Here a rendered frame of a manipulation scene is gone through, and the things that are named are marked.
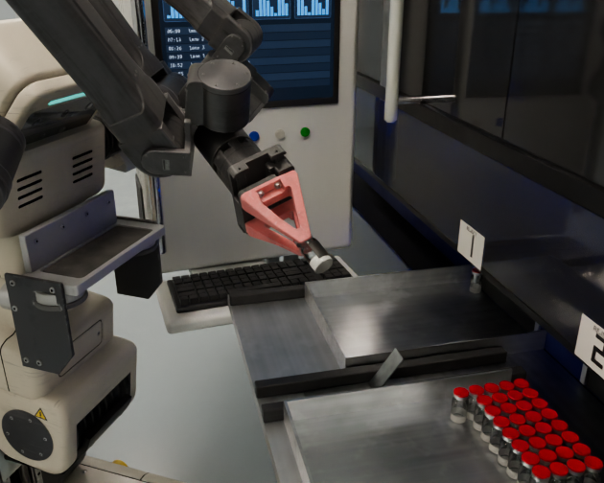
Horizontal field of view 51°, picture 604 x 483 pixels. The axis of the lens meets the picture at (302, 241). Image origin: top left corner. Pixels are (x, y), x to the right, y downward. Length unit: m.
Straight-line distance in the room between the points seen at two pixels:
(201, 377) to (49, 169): 1.63
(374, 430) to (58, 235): 0.56
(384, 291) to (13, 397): 0.68
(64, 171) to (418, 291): 0.67
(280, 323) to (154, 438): 1.24
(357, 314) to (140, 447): 1.27
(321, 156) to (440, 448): 0.82
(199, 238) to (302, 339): 0.49
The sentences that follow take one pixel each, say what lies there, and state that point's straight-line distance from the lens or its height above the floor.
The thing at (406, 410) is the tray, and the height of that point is 0.88.
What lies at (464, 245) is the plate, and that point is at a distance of 1.15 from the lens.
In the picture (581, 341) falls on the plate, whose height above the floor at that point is 1.01.
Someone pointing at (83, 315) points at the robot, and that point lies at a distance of 1.20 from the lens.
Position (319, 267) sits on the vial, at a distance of 0.64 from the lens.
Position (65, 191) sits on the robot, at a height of 1.13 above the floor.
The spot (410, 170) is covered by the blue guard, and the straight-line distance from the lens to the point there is 1.35.
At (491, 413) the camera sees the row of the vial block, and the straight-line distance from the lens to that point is 0.88.
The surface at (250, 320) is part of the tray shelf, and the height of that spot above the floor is 0.88.
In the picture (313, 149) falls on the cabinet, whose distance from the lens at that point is 1.50.
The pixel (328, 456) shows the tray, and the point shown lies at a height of 0.88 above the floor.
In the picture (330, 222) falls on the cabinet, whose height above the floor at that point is 0.88.
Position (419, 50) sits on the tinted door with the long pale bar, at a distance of 1.32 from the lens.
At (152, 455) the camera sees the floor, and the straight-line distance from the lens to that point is 2.24.
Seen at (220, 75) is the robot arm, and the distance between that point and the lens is 0.71.
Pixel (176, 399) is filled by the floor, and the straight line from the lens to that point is 2.46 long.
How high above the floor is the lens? 1.45
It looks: 23 degrees down
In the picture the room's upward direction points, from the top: straight up
